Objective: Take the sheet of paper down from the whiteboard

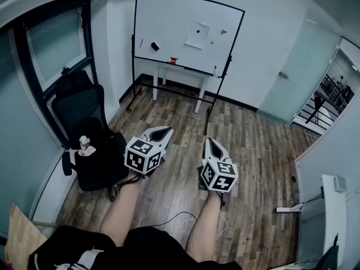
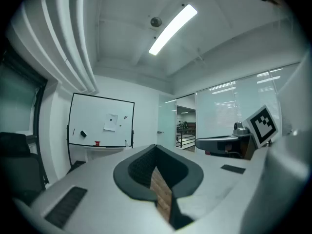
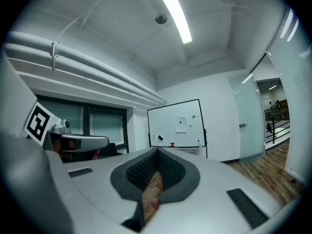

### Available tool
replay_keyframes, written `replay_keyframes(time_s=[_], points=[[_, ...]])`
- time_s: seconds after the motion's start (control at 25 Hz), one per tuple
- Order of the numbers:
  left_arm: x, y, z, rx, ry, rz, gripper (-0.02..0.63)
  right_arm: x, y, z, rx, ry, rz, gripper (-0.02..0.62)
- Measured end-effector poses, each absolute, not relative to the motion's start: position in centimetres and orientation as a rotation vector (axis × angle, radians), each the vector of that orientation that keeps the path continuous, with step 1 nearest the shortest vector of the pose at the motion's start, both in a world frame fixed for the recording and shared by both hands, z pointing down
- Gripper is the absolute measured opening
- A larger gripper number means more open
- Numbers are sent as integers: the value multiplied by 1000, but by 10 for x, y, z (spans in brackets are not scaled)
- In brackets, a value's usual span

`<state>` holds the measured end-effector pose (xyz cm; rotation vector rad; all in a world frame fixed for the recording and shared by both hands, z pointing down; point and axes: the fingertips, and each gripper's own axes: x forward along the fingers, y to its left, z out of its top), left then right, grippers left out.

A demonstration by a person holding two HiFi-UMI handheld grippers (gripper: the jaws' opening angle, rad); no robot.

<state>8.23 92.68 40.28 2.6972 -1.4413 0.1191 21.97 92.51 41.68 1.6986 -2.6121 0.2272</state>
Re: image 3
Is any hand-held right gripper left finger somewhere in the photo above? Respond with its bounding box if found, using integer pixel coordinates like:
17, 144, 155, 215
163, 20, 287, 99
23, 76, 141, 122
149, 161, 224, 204
46, 147, 158, 234

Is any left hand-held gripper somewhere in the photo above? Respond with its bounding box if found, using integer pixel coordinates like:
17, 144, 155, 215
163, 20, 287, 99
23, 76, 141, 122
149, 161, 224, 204
23, 101, 110, 153

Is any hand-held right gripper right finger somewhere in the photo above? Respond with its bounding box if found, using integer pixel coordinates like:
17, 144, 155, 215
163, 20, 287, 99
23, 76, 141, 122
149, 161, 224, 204
146, 147, 290, 234

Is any black-framed whiteboard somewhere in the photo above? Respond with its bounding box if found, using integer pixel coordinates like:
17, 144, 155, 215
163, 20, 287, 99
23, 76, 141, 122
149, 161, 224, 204
147, 98, 208, 158

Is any white paper sheet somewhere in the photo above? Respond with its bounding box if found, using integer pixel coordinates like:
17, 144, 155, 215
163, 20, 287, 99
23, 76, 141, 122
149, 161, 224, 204
175, 116, 187, 133

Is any person's left hand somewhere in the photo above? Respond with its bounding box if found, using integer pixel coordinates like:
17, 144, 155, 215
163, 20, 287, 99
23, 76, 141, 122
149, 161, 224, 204
52, 139, 100, 161

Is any person's right hand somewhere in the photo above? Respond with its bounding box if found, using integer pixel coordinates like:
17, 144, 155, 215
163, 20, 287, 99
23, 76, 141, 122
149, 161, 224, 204
149, 178, 163, 211

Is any white pipe hanger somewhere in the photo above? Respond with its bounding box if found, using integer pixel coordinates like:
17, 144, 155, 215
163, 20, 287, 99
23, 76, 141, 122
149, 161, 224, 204
50, 41, 59, 72

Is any black metal railing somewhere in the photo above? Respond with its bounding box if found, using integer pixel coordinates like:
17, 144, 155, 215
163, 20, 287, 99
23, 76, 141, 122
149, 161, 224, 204
264, 107, 291, 145

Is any frosted glass door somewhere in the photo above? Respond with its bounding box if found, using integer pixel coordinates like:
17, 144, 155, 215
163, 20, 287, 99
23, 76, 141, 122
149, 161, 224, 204
227, 72, 266, 165

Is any white insulated pipe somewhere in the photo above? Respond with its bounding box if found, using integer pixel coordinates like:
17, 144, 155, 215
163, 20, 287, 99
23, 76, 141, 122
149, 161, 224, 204
4, 42, 164, 106
7, 30, 169, 104

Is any frosted glass partition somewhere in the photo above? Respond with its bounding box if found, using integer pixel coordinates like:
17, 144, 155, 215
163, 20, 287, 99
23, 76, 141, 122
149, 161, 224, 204
267, 7, 312, 186

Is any grey ceiling dome sensor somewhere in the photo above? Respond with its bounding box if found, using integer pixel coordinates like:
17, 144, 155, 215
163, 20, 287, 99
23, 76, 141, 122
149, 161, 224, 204
155, 13, 168, 25

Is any long ceiling light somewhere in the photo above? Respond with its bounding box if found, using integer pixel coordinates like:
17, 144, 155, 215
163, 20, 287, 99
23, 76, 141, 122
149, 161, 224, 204
152, 0, 193, 44

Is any silver gripper-mounted camera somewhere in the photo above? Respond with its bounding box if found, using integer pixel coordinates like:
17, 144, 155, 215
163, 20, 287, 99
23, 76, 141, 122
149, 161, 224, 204
53, 119, 73, 135

